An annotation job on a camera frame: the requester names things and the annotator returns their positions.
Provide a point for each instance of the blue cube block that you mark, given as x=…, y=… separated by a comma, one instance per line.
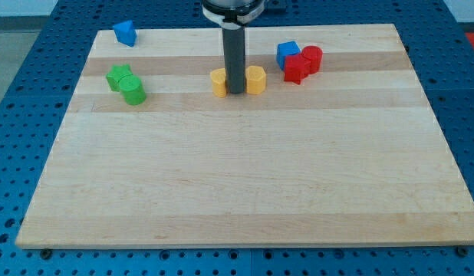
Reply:
x=285, y=49

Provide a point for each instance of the light wooden board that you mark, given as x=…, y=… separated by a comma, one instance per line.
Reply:
x=353, y=156

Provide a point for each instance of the red cylinder block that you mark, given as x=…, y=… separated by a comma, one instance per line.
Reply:
x=314, y=56

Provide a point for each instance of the green cylinder block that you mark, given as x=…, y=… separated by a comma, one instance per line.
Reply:
x=132, y=90

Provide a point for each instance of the yellow heart block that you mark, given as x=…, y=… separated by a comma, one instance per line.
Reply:
x=218, y=80

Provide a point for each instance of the red star block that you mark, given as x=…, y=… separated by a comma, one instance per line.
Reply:
x=296, y=68

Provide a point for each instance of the green star block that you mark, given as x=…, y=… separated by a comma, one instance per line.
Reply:
x=116, y=74

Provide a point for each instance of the yellow hexagon block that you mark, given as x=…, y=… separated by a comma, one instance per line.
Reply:
x=255, y=80

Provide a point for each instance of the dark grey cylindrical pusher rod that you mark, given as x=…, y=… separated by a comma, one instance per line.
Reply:
x=233, y=40

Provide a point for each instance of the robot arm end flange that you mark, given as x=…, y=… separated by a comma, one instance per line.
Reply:
x=239, y=12

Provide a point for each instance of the blue triangle block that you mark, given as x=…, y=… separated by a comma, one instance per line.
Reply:
x=125, y=33

